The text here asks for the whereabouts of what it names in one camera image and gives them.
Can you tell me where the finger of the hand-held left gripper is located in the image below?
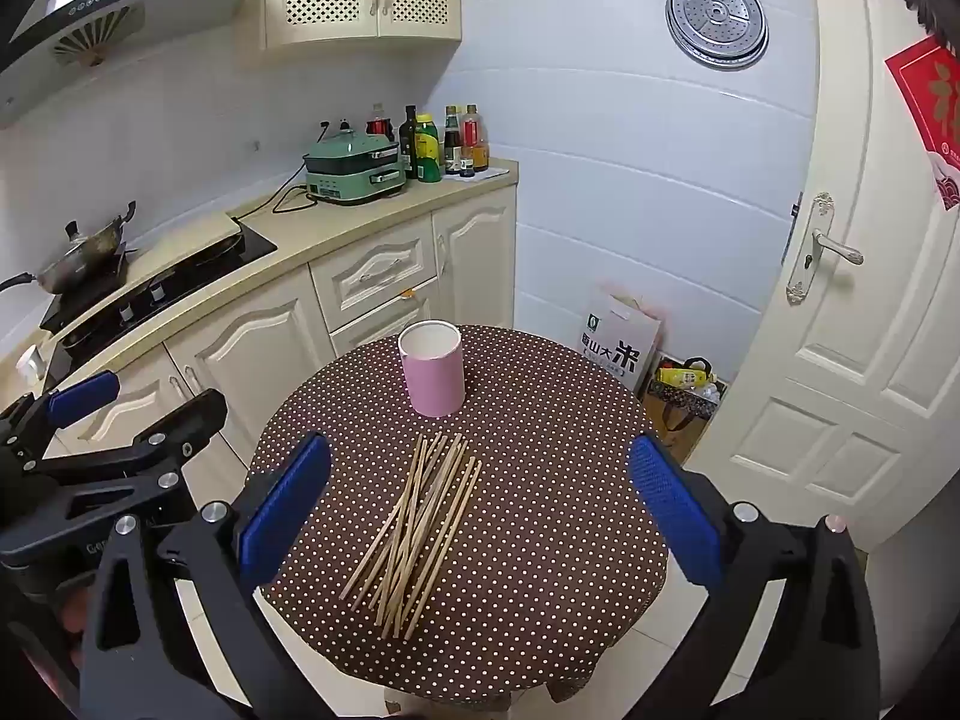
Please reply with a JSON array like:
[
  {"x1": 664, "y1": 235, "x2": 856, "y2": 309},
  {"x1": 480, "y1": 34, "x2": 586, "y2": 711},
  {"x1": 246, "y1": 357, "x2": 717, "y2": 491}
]
[
  {"x1": 0, "y1": 388, "x2": 229, "y2": 550},
  {"x1": 0, "y1": 370, "x2": 122, "y2": 476}
]

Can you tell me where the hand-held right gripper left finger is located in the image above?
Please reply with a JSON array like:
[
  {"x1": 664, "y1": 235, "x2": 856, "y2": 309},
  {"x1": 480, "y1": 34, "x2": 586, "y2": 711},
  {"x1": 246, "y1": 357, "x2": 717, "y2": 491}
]
[{"x1": 79, "y1": 433, "x2": 332, "y2": 720}]

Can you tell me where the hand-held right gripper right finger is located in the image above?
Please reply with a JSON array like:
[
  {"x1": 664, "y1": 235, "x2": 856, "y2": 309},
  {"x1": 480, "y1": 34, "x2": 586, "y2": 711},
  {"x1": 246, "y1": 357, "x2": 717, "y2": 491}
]
[{"x1": 626, "y1": 435, "x2": 880, "y2": 720}]

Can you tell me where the pile of bamboo chopsticks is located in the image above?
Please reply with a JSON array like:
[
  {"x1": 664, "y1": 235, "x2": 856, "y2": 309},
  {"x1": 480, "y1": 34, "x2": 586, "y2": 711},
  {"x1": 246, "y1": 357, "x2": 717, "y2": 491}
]
[{"x1": 341, "y1": 431, "x2": 485, "y2": 642}]

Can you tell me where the pink cylindrical cup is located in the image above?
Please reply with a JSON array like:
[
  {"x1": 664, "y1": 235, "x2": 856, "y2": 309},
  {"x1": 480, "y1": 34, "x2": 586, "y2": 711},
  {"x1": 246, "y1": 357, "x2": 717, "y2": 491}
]
[{"x1": 397, "y1": 320, "x2": 466, "y2": 419}]

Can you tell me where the person's left hand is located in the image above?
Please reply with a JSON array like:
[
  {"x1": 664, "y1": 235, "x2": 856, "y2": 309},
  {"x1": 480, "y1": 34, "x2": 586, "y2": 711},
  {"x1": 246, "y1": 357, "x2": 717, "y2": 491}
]
[{"x1": 60, "y1": 589, "x2": 89, "y2": 662}]

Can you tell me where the patterned shopping bag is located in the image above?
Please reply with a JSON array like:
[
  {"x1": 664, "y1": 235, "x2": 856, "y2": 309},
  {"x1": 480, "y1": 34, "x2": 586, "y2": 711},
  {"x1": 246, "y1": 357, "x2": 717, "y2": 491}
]
[{"x1": 646, "y1": 356, "x2": 730, "y2": 434}]

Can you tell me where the round polka dot table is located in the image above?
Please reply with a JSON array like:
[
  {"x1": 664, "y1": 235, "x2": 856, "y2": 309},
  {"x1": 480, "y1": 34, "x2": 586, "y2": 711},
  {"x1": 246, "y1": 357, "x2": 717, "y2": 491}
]
[{"x1": 246, "y1": 325, "x2": 670, "y2": 707}]

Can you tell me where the black glass gas stove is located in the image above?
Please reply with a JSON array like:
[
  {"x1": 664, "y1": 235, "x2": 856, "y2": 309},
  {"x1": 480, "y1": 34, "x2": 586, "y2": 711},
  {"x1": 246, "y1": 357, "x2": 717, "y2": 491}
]
[{"x1": 40, "y1": 221, "x2": 278, "y2": 392}]

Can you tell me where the steel wok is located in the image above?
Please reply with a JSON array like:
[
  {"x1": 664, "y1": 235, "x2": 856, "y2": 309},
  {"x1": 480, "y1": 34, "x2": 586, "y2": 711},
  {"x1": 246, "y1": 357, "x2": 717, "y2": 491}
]
[{"x1": 0, "y1": 201, "x2": 138, "y2": 296}]

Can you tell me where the white rice bag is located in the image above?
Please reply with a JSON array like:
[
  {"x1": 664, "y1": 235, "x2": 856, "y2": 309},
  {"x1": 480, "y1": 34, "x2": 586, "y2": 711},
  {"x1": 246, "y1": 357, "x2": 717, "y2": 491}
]
[{"x1": 581, "y1": 281, "x2": 664, "y2": 395}]

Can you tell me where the white panel door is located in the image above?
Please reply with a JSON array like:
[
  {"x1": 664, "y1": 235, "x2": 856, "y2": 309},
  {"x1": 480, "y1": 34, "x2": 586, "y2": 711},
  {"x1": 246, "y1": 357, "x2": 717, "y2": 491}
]
[{"x1": 686, "y1": 0, "x2": 960, "y2": 552}]

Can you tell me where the green electric cooker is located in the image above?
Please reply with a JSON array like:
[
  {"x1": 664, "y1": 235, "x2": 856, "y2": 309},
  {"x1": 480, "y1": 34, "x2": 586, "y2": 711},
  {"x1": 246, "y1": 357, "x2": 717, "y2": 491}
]
[{"x1": 303, "y1": 130, "x2": 407, "y2": 206}]

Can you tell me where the tall dark oil bottle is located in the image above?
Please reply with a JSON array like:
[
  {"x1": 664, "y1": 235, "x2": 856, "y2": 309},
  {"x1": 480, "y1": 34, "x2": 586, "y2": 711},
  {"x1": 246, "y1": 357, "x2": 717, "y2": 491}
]
[{"x1": 399, "y1": 105, "x2": 419, "y2": 179}]

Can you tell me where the dark soy sauce bottle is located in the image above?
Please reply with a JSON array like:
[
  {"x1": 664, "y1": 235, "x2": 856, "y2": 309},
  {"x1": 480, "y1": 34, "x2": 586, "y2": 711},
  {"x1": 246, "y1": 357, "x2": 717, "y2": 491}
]
[{"x1": 442, "y1": 106, "x2": 463, "y2": 173}]

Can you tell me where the red door poster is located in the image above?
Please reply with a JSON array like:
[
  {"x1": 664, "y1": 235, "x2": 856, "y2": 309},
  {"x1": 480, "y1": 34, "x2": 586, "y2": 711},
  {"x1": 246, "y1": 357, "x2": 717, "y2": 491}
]
[{"x1": 885, "y1": 35, "x2": 960, "y2": 211}]

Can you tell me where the round metal steamer plate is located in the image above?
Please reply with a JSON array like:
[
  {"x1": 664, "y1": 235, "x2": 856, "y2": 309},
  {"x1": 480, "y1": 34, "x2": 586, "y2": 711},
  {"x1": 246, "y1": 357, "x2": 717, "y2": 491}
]
[{"x1": 664, "y1": 0, "x2": 770, "y2": 71}]

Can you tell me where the black power cable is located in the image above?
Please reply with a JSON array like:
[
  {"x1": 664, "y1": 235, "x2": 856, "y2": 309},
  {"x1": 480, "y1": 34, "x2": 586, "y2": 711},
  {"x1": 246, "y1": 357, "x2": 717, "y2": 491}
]
[{"x1": 253, "y1": 165, "x2": 320, "y2": 215}]

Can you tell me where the silver door handle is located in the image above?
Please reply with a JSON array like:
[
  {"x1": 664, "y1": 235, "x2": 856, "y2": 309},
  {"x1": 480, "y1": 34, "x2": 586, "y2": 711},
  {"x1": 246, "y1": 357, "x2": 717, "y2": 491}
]
[{"x1": 784, "y1": 193, "x2": 865, "y2": 307}]

